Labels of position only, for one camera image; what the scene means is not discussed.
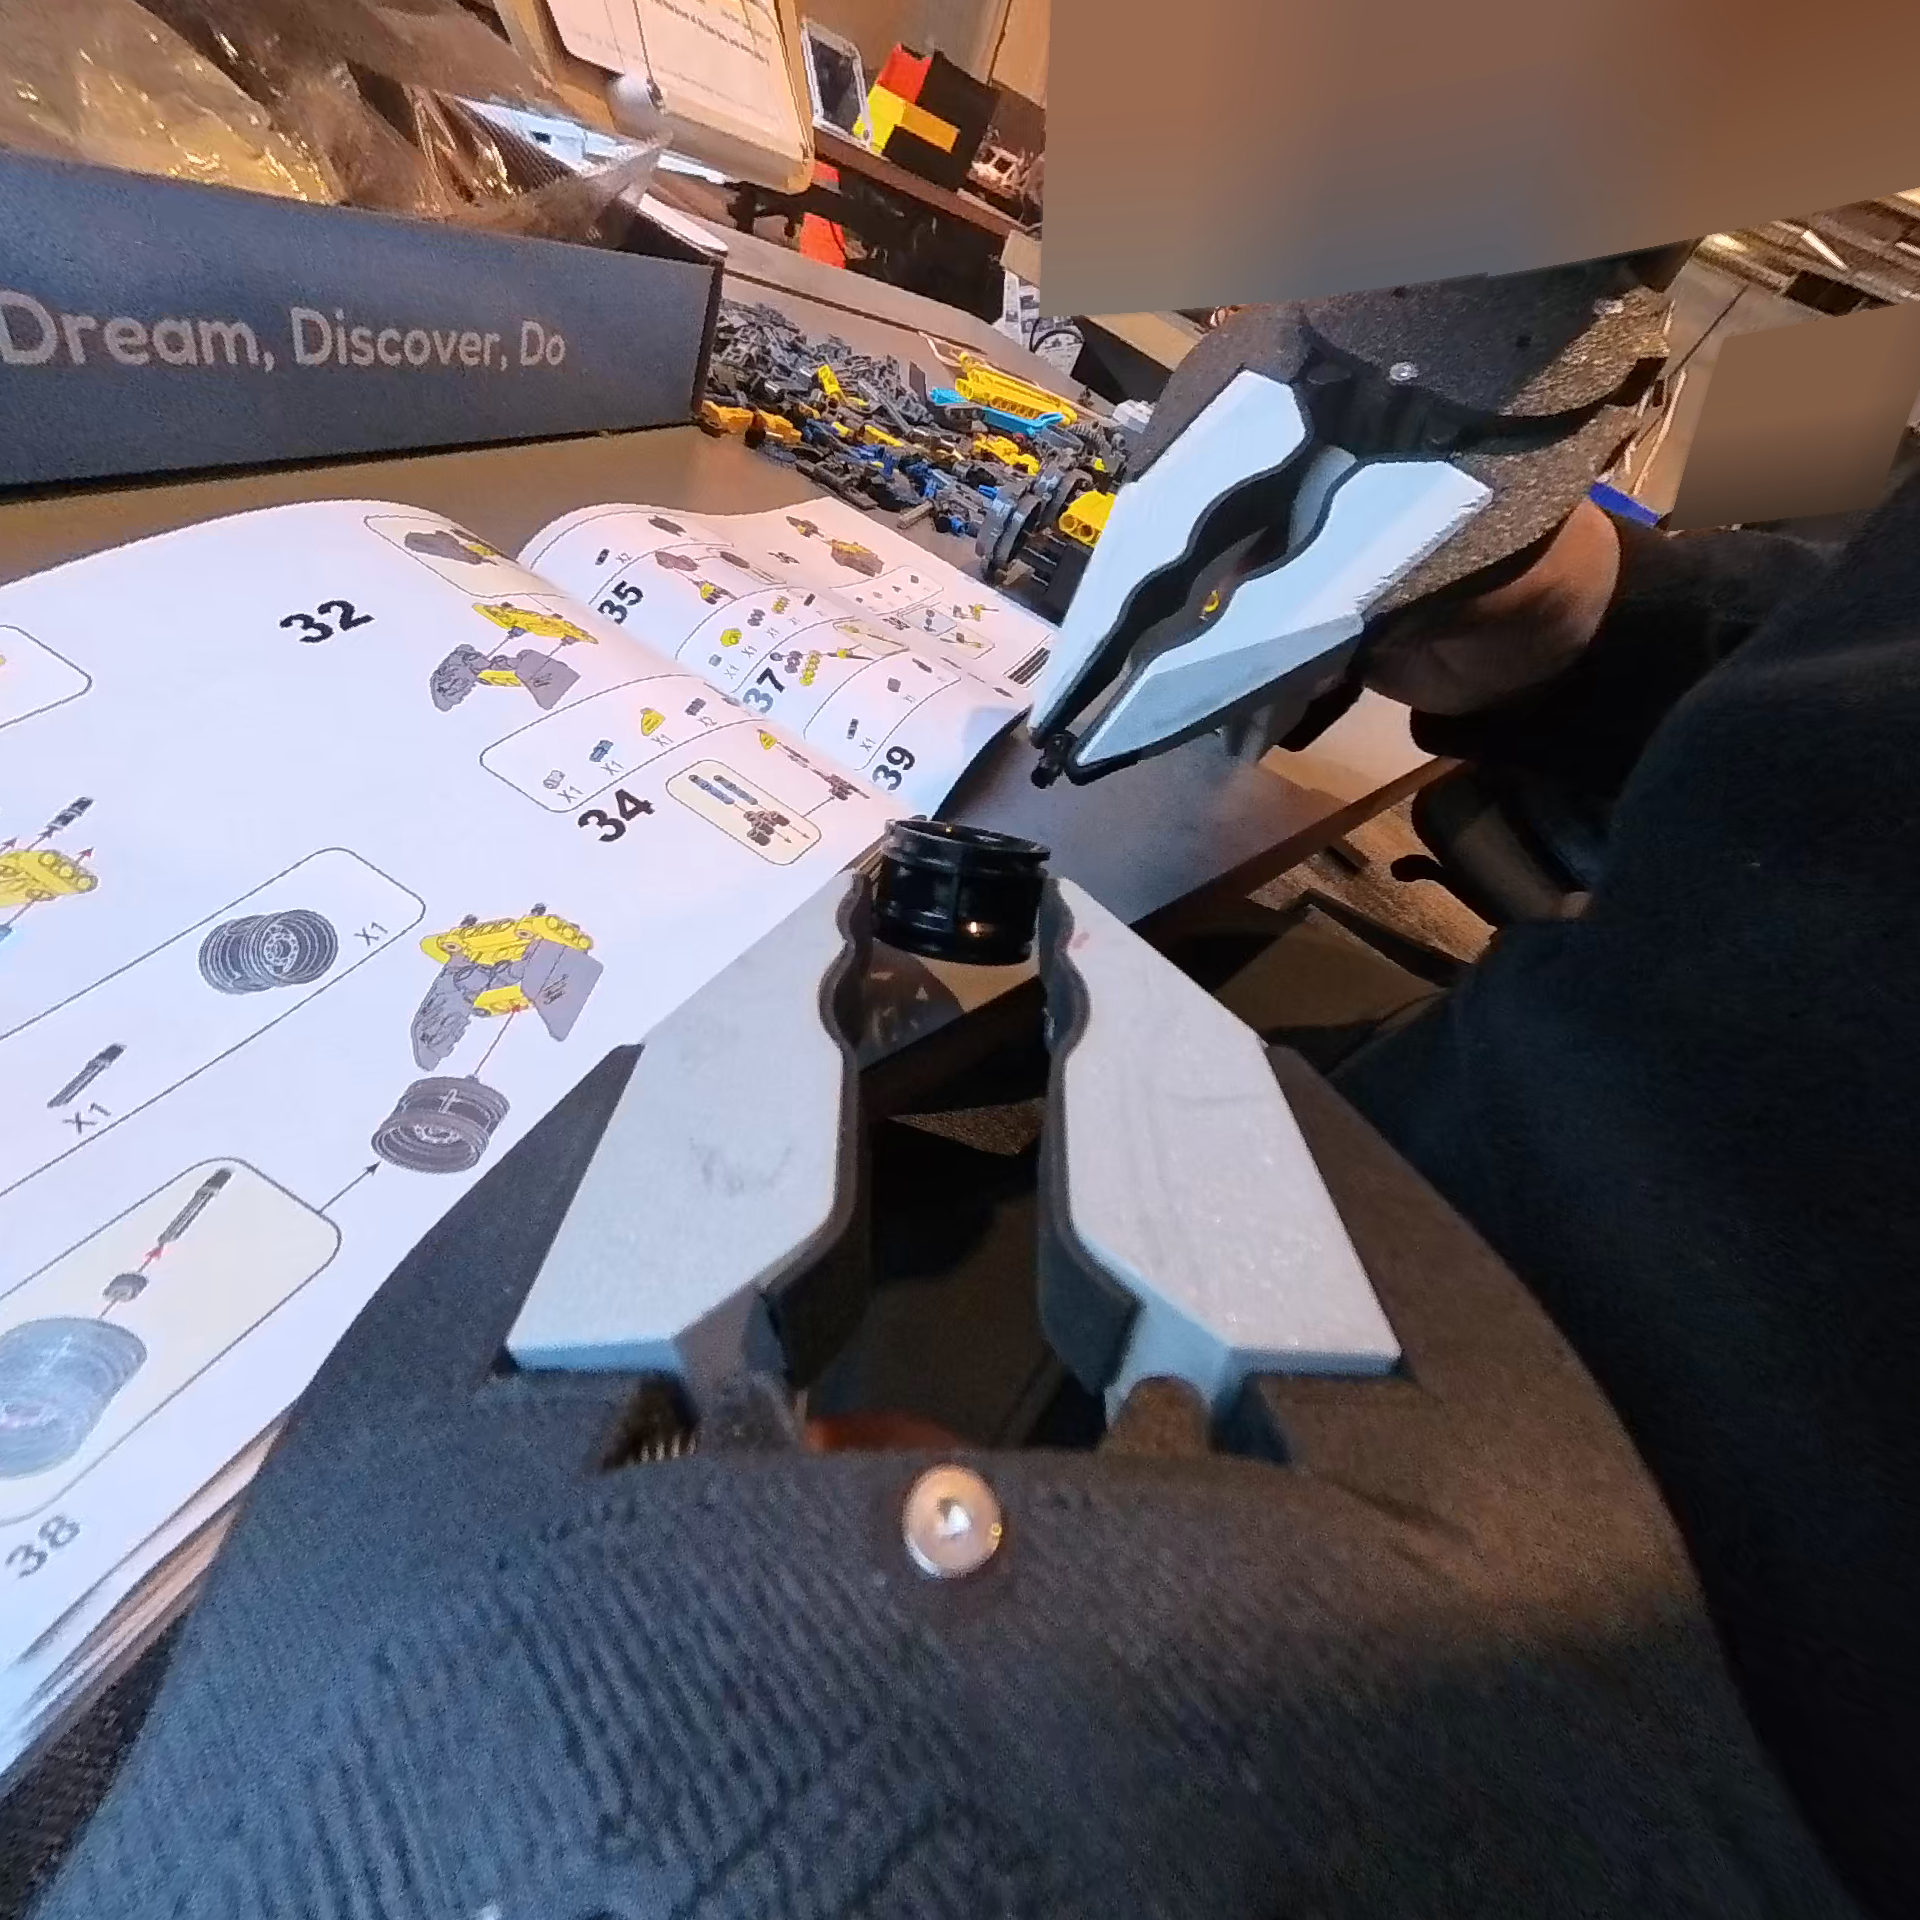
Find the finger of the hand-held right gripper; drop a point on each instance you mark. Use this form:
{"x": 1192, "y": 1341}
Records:
{"x": 1200, "y": 466}
{"x": 1348, "y": 557}

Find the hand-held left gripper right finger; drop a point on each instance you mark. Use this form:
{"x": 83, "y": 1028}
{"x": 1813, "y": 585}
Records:
{"x": 1200, "y": 1172}

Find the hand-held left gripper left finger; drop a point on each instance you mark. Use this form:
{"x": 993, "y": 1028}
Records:
{"x": 720, "y": 1142}

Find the small black axle pin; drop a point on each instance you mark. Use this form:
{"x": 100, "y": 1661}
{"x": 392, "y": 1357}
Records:
{"x": 1047, "y": 763}

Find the black toy wheel rim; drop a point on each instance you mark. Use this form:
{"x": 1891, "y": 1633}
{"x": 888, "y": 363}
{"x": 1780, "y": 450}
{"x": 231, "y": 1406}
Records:
{"x": 960, "y": 893}

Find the person's right hand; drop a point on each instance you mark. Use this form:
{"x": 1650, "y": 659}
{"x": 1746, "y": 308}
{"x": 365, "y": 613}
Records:
{"x": 1515, "y": 629}

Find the yellow black brick vehicle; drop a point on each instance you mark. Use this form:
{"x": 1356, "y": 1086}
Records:
{"x": 1020, "y": 517}

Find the pile of loose brick pieces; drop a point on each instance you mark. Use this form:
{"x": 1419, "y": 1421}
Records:
{"x": 885, "y": 421}

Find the yellow red black blocks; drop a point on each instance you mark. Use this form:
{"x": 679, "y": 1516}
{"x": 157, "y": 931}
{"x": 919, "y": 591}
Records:
{"x": 931, "y": 119}

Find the open instruction manual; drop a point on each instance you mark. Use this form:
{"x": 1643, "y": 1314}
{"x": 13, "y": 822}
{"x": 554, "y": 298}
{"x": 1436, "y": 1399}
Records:
{"x": 375, "y": 841}

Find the person's black sweater torso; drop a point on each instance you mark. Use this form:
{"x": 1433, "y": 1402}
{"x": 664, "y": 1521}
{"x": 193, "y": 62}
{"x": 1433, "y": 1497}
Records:
{"x": 1724, "y": 1276}

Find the clear acrylic holder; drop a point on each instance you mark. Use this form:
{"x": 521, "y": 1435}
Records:
{"x": 832, "y": 76}

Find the dark blue cardboard box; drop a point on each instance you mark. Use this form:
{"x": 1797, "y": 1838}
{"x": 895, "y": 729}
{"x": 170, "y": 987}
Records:
{"x": 628, "y": 377}

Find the printed paper sheet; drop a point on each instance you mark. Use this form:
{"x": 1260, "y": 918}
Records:
{"x": 690, "y": 61}

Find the clear plastic bags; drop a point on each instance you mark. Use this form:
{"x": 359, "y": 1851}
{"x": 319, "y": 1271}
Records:
{"x": 181, "y": 91}

